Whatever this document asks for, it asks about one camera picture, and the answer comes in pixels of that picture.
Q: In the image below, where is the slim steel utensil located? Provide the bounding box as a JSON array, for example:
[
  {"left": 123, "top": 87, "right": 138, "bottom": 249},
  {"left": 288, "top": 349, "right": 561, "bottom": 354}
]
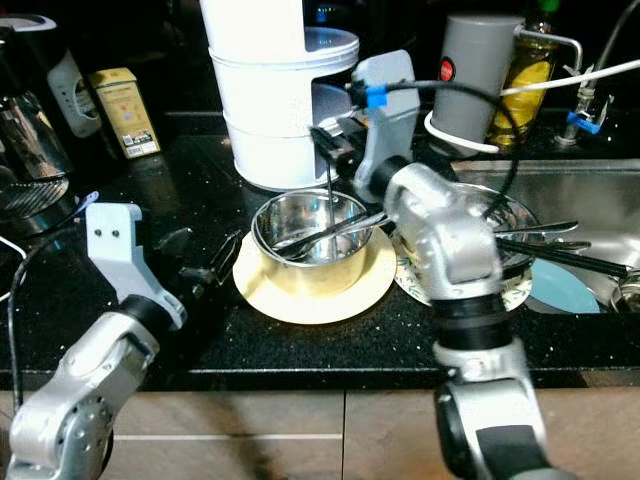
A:
[{"left": 324, "top": 160, "right": 339, "bottom": 237}]

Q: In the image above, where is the light blue plate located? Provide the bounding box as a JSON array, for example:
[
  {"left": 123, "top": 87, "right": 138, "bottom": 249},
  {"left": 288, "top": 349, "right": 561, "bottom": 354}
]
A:
[{"left": 528, "top": 258, "right": 611, "bottom": 316}]

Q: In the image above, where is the black chrome kitchen appliance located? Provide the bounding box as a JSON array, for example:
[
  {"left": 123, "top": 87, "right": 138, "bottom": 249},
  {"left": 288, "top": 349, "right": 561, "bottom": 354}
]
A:
[{"left": 0, "top": 15, "right": 101, "bottom": 216}]

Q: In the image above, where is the beige kitchen cabinet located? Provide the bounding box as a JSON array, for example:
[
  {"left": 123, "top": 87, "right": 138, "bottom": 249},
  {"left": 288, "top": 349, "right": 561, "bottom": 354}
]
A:
[{"left": 0, "top": 388, "right": 640, "bottom": 480}]

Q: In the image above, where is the steel spoon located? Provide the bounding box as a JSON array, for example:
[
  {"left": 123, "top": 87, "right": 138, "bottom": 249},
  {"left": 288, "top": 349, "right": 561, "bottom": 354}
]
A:
[
  {"left": 295, "top": 210, "right": 386, "bottom": 246},
  {"left": 272, "top": 215, "right": 391, "bottom": 259}
]

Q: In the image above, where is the plain steel bowl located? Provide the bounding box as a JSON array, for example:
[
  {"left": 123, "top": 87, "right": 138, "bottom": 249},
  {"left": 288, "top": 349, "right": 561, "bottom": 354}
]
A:
[{"left": 250, "top": 188, "right": 379, "bottom": 296}]

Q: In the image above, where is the white tiered container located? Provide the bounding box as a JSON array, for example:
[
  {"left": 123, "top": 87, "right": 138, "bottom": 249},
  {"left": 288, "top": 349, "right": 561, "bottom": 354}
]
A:
[{"left": 200, "top": 0, "right": 361, "bottom": 193}]

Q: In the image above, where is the yellow plate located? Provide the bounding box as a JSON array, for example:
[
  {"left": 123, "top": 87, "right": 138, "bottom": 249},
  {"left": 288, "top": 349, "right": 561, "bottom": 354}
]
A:
[{"left": 232, "top": 225, "right": 398, "bottom": 326}]

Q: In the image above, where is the grey cylinder appliance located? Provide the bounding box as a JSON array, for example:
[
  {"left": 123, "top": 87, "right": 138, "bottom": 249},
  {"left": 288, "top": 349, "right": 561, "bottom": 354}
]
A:
[{"left": 442, "top": 12, "right": 526, "bottom": 141}]

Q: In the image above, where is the yellow tea box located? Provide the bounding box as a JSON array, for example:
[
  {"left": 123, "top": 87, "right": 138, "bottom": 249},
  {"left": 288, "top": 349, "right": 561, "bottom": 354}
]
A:
[{"left": 90, "top": 67, "right": 161, "bottom": 159}]

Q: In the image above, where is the large shiny steel bowl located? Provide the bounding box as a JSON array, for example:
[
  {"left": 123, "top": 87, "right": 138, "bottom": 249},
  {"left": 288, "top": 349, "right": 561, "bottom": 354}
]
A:
[{"left": 480, "top": 185, "right": 544, "bottom": 283}]

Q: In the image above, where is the yellow oil bottle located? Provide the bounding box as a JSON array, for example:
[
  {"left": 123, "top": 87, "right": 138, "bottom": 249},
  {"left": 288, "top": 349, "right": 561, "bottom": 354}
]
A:
[{"left": 488, "top": 0, "right": 561, "bottom": 149}]

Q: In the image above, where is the steel fork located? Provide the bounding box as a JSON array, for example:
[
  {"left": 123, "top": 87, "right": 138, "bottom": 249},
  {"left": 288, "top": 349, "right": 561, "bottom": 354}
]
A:
[{"left": 495, "top": 219, "right": 581, "bottom": 241}]

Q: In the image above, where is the black chopstick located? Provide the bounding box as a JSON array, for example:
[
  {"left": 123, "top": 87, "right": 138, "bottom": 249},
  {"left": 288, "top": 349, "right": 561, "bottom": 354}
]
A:
[
  {"left": 495, "top": 238, "right": 633, "bottom": 271},
  {"left": 500, "top": 248, "right": 636, "bottom": 281}
]

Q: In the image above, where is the stainless steel sink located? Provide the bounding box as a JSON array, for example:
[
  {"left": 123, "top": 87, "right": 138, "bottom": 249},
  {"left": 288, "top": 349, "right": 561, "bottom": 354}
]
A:
[{"left": 450, "top": 158, "right": 640, "bottom": 316}]

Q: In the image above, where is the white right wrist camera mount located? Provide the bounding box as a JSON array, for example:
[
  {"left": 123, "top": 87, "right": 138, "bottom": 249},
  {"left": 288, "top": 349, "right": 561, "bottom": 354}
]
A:
[{"left": 345, "top": 50, "right": 423, "bottom": 201}]

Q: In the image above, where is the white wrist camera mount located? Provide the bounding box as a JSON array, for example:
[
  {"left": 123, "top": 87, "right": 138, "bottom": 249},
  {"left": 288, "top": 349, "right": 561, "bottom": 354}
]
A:
[
  {"left": 345, "top": 50, "right": 423, "bottom": 201},
  {"left": 85, "top": 202, "right": 186, "bottom": 331}
]

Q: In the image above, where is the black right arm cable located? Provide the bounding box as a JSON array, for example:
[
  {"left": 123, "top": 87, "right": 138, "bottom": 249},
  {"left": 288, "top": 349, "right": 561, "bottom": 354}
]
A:
[{"left": 350, "top": 80, "right": 526, "bottom": 216}]

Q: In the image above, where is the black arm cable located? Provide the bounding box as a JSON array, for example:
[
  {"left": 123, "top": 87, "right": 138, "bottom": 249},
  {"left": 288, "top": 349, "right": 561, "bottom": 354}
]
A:
[
  {"left": 350, "top": 80, "right": 526, "bottom": 216},
  {"left": 5, "top": 228, "right": 91, "bottom": 401}
]

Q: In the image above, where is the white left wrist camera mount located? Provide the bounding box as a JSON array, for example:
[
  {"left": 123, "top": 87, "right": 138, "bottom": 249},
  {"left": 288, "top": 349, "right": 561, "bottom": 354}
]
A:
[{"left": 85, "top": 202, "right": 186, "bottom": 331}]

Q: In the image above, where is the white power cord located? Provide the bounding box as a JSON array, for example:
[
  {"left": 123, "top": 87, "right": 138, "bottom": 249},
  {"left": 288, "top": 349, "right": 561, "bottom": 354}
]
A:
[{"left": 423, "top": 110, "right": 501, "bottom": 156}]

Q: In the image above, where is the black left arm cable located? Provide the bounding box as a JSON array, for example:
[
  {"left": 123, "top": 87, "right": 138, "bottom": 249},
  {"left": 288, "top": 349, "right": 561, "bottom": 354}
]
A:
[{"left": 5, "top": 228, "right": 91, "bottom": 401}]

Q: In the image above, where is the chrome tap blue handle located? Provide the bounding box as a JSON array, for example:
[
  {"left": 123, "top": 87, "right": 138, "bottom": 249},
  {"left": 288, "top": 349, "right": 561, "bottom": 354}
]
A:
[{"left": 520, "top": 28, "right": 616, "bottom": 141}]

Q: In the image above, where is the white flexible hose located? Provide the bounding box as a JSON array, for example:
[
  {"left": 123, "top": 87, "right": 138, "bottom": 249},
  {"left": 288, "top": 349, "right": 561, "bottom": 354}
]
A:
[{"left": 500, "top": 62, "right": 640, "bottom": 98}]

